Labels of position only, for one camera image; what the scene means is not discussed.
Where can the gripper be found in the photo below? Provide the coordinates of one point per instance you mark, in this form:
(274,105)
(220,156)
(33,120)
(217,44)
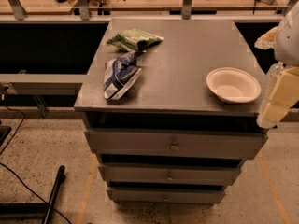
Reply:
(288,42)

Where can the white paper bowl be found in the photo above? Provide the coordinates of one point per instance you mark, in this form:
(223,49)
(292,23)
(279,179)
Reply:
(233,86)

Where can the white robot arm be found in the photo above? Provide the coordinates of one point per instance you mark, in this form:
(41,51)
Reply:
(286,48)

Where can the green chip bag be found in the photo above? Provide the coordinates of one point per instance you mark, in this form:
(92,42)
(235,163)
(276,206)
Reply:
(134,40)

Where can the blue chip bag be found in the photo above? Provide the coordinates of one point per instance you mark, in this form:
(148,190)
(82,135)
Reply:
(120,75)

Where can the grey drawer cabinet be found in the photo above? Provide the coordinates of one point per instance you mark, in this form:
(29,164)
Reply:
(171,93)

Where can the top grey drawer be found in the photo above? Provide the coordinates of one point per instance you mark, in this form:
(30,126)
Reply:
(215,145)

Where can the grey drawer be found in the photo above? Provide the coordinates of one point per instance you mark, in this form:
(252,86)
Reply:
(165,195)
(215,145)
(168,174)

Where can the middle grey drawer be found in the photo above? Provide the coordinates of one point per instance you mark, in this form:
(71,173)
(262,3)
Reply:
(168,174)

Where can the bottom grey drawer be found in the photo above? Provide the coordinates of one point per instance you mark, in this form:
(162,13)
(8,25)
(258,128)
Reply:
(165,195)

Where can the grey metal railing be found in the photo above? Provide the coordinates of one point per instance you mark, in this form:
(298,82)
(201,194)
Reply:
(91,10)

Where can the black floor stand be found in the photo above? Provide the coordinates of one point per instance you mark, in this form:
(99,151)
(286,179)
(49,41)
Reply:
(42,210)

